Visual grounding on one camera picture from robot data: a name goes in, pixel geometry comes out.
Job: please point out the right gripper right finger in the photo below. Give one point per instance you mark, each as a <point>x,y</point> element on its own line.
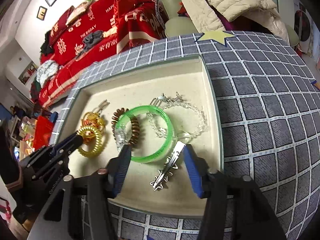
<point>253,217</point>

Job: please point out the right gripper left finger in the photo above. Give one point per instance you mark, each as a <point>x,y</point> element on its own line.
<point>60,217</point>

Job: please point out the silver star hair clip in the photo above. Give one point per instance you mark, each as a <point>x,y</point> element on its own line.
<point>169,165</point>

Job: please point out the green plastic bangle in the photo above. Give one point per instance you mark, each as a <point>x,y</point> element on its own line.
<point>147,129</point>

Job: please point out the red gift bag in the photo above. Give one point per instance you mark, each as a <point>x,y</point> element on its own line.
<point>43,132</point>

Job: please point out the light patterned folded blanket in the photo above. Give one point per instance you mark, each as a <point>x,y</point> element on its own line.
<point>46,71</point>

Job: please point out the black clothing on sofa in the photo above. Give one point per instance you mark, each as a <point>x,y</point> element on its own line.
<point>46,48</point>

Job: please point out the grey clothing on sofa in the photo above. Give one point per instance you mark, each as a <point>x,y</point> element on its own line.
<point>90,41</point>

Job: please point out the red covered sofa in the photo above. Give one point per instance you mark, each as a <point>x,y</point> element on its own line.
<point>125,24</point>

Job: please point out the red embroidered pillow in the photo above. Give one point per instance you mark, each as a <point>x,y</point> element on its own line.
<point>60,26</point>

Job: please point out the beige green pillow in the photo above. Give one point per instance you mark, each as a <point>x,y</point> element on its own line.
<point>78,11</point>

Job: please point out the washing machine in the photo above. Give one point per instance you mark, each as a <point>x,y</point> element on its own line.
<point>303,26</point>

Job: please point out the beige down jacket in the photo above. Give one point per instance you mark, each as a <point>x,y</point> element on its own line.
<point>264,12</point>

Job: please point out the wall painting landscape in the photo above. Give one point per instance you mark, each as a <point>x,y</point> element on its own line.
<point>28,72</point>

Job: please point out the small dark picture frame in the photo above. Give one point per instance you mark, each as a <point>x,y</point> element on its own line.
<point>41,13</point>

